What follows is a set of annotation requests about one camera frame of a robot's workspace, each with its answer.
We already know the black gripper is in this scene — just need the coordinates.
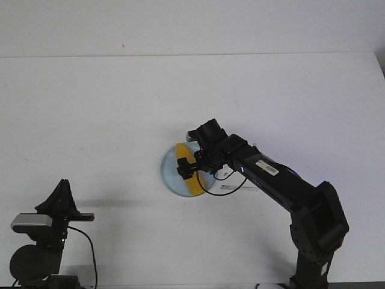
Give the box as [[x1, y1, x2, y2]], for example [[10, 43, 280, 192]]
[[35, 179, 94, 241], [177, 119, 228, 180]]

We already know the yellow toy corn cob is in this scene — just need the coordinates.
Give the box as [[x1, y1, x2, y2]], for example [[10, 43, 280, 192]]
[[176, 143, 205, 196]]

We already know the light blue round plate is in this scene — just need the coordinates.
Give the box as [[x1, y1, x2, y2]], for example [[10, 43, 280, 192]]
[[159, 142, 216, 197]]

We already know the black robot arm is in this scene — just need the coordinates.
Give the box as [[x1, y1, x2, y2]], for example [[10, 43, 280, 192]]
[[177, 119, 349, 288], [10, 179, 94, 288]]

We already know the horizontal clear tape strip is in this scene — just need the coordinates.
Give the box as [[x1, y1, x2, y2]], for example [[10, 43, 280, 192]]
[[220, 185, 259, 191]]

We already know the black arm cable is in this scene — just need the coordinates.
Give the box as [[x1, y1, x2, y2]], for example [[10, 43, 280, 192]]
[[196, 168, 248, 196], [11, 226, 98, 288]]

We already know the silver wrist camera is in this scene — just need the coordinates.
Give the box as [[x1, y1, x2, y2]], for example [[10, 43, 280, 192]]
[[10, 213, 53, 233], [186, 130, 199, 142]]

